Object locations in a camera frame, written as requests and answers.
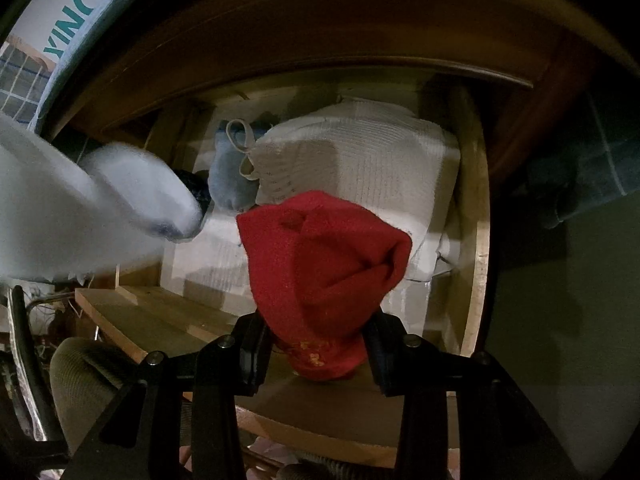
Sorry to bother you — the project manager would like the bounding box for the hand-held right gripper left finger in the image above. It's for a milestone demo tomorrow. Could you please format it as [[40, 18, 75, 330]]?
[[60, 310, 273, 480]]

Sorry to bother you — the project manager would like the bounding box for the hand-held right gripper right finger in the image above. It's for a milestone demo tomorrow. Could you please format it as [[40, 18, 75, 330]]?
[[362, 310, 576, 480]]

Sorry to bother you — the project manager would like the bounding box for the red underwear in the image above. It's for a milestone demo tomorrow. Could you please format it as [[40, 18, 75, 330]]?
[[236, 190, 413, 381]]

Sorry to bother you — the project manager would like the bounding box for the wooden drawer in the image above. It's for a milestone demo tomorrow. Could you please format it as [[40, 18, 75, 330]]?
[[75, 67, 493, 466]]

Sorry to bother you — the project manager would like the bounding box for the white ribbed garment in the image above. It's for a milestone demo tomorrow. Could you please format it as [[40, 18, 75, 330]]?
[[225, 92, 461, 281]]

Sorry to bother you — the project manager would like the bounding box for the light blue garment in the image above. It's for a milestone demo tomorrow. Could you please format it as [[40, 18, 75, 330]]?
[[0, 110, 203, 281]]

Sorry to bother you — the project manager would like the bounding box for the olive trouser leg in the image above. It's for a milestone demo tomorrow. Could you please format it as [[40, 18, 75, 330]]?
[[50, 337, 151, 456]]

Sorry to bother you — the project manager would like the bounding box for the dark checked cloth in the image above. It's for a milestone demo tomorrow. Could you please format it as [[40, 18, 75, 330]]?
[[515, 92, 640, 231]]

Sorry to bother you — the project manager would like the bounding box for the brown wooden nightstand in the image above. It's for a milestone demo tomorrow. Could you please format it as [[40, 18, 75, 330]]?
[[45, 0, 640, 171]]

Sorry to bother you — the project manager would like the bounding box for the blue checked blanket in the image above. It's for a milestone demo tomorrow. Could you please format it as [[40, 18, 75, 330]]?
[[0, 35, 56, 126]]

